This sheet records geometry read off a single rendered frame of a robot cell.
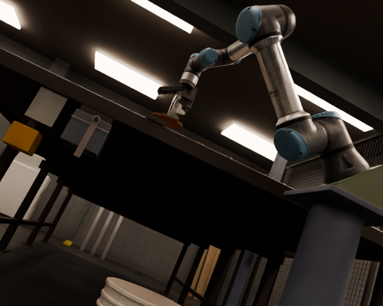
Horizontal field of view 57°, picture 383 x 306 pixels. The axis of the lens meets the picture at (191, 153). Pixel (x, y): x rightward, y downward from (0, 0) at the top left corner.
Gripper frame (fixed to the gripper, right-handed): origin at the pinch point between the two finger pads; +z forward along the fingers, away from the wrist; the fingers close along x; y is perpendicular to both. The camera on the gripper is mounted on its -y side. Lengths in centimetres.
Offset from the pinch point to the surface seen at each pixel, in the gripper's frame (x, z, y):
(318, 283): -55, 45, 52
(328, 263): -56, 39, 53
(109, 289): -38, 67, -1
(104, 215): 558, 29, 29
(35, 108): -18, 23, -46
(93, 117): -23.0, 19.0, -26.8
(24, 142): -21, 36, -43
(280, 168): 159, -63, 143
